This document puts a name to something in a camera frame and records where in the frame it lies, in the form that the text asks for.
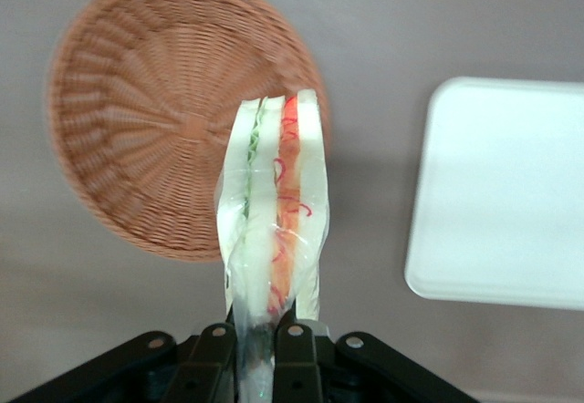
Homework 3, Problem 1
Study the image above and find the triangle sandwich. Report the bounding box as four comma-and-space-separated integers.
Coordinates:
214, 88, 332, 403

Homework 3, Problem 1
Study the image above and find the cream plastic tray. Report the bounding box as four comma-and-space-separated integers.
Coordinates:
403, 77, 584, 313

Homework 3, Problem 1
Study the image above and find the large brown wicker basket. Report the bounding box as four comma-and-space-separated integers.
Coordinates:
45, 0, 332, 265

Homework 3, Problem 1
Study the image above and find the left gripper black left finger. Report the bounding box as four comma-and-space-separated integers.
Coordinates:
8, 323, 239, 403

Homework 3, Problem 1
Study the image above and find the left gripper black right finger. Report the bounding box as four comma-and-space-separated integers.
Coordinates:
272, 322, 480, 403

